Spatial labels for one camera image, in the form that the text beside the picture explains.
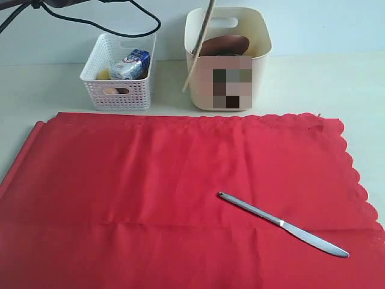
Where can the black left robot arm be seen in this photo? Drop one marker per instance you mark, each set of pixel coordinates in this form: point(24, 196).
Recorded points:
point(63, 3)

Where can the white perforated plastic basket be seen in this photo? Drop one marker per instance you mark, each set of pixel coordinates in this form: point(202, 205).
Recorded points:
point(108, 50)

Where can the cream plastic bin with circle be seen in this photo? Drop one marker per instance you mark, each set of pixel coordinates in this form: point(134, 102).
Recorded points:
point(227, 82)

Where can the wooden chopstick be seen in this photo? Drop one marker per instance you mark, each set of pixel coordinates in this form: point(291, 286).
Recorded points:
point(200, 40)

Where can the brown wooden plate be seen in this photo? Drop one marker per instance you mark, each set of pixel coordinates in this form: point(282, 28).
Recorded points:
point(225, 45)

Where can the silver table knife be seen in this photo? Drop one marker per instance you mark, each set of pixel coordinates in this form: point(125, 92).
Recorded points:
point(301, 234)

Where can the brown egg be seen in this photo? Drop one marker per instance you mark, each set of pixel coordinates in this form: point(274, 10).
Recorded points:
point(114, 91)

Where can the red scalloped table cloth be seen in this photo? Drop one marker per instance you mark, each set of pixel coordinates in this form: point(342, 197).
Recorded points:
point(114, 201)

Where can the white blue packet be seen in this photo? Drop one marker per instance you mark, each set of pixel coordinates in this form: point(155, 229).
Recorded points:
point(132, 66)

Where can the yellow lemon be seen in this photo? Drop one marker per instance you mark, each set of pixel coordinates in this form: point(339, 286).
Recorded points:
point(104, 74)

